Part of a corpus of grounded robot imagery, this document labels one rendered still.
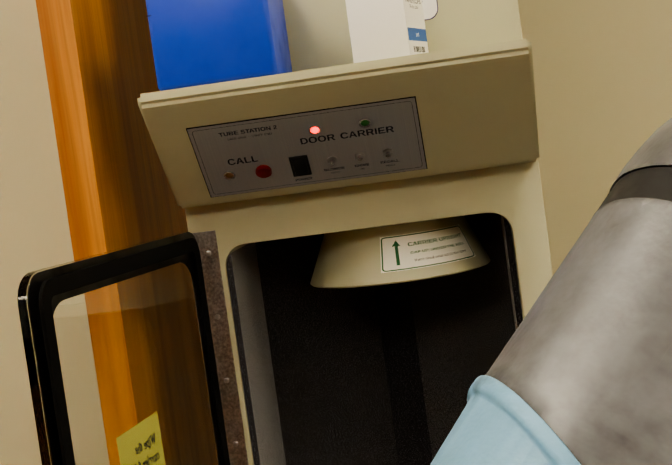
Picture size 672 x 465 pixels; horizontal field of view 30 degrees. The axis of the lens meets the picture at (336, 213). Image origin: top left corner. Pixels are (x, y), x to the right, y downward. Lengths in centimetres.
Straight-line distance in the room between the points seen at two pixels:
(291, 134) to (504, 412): 68
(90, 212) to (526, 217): 38
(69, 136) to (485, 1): 38
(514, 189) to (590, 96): 45
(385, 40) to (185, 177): 21
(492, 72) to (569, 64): 55
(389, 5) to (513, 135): 15
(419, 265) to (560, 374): 76
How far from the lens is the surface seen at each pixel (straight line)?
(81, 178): 108
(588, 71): 156
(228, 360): 115
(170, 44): 104
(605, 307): 40
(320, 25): 113
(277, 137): 105
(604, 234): 42
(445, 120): 105
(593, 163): 156
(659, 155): 43
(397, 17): 103
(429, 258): 115
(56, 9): 108
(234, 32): 103
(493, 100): 104
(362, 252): 115
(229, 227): 114
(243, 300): 118
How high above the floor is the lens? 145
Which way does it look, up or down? 3 degrees down
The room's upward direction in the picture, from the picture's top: 8 degrees counter-clockwise
